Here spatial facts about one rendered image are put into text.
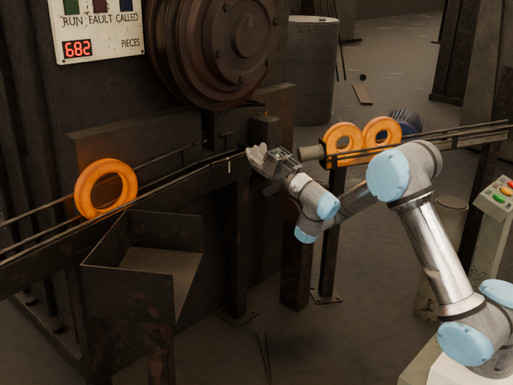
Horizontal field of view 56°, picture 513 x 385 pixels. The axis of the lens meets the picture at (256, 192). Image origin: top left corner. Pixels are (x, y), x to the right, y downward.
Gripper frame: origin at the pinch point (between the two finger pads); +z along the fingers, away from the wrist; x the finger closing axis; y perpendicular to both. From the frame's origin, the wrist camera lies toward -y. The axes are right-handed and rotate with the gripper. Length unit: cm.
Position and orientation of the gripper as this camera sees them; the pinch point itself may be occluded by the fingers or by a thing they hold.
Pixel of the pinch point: (249, 152)
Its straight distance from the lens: 158.0
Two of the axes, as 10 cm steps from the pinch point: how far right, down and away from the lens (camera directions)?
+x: -6.8, 3.0, -6.7
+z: -6.9, -5.7, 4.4
